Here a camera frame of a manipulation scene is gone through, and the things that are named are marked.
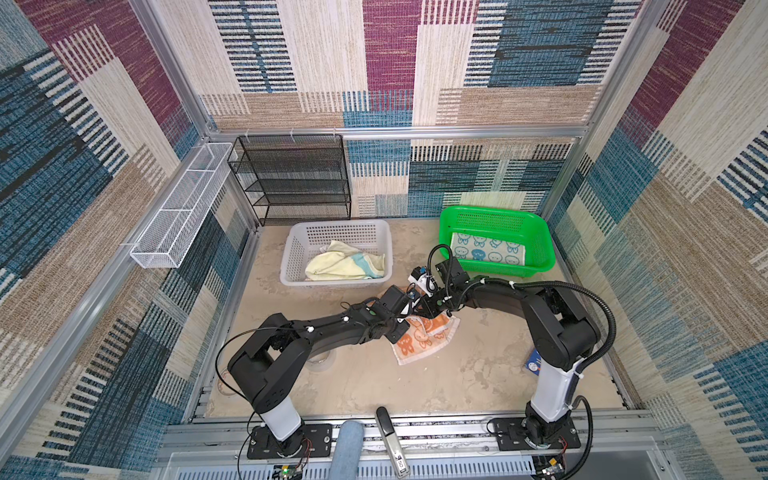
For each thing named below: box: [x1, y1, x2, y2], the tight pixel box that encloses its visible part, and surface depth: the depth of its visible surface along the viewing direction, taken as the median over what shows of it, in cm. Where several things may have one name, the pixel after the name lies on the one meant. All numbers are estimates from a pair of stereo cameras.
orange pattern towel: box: [392, 314, 460, 365], surface depth 91 cm
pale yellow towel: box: [305, 240, 385, 281], surface depth 100 cm
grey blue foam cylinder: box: [329, 420, 364, 480], surface depth 71 cm
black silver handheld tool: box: [376, 406, 411, 480], surface depth 71 cm
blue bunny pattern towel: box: [450, 232, 526, 266], surface depth 110 cm
